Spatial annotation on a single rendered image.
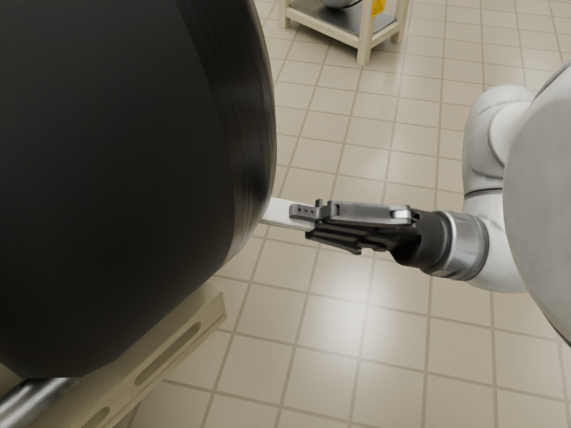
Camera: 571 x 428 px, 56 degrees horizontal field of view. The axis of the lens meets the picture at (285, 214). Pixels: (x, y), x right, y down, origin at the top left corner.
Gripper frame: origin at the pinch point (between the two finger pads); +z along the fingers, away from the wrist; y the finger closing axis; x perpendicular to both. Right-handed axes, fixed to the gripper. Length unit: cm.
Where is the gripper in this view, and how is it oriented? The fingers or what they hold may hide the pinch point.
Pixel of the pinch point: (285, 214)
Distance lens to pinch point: 63.2
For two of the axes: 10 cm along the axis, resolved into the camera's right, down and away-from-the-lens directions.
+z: -9.2, -1.7, -3.4
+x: 0.3, -9.2, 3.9
